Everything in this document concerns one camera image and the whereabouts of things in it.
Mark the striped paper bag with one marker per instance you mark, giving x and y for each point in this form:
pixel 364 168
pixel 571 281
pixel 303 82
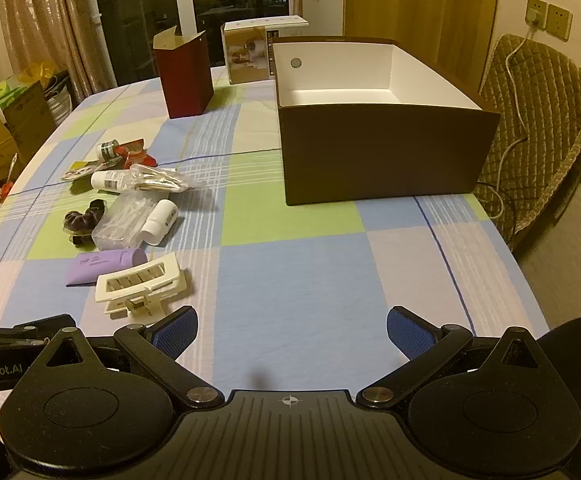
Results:
pixel 61 95

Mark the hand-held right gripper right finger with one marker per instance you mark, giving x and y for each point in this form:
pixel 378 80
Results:
pixel 410 332

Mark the wall socket with plug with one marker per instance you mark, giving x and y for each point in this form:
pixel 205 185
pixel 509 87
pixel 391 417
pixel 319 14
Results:
pixel 536 2

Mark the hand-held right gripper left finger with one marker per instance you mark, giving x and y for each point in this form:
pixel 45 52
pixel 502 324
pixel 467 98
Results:
pixel 178 332

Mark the yellow plastic bag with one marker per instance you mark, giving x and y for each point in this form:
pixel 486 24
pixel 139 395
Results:
pixel 38 71

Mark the cotton swab bag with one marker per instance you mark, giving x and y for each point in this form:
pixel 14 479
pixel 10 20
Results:
pixel 158 180

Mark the brown cardboard box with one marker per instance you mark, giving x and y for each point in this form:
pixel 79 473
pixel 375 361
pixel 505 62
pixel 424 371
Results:
pixel 28 110

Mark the red paper box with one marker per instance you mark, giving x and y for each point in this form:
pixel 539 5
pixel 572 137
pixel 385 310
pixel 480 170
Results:
pixel 185 80

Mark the wooden door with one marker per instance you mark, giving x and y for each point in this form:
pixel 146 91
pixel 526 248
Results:
pixel 420 0

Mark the white printed product box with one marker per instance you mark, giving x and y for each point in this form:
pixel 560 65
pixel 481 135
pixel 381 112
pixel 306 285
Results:
pixel 245 55

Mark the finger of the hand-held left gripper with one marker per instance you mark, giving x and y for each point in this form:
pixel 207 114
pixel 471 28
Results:
pixel 10 337

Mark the chair with quilted cover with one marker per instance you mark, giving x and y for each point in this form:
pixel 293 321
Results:
pixel 535 110

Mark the glass door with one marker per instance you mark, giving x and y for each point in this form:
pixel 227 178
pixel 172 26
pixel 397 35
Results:
pixel 135 10

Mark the purple tube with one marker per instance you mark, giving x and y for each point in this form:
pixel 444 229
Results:
pixel 105 262

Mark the beige curtain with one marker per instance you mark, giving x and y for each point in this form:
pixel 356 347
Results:
pixel 45 25

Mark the red sachet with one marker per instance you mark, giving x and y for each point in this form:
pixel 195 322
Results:
pixel 133 152

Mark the empty wall socket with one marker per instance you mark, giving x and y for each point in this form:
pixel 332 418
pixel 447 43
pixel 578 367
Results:
pixel 558 22

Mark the dark velvet scrunchie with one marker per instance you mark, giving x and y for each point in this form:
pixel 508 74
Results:
pixel 83 217

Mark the brown box with white inside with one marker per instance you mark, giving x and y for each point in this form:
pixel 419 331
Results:
pixel 380 150

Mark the checkered tablecloth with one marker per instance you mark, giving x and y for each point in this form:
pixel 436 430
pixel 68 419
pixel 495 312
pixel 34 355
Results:
pixel 295 285

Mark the clear plastic tray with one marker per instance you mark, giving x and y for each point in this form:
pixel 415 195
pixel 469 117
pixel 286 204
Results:
pixel 120 220

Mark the green face mask packet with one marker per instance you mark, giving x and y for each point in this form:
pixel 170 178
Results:
pixel 78 172

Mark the white roll-on bottle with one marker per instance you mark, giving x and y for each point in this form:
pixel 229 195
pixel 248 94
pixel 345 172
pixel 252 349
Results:
pixel 159 220

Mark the white charger plug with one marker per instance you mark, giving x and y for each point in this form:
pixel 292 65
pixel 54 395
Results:
pixel 535 17

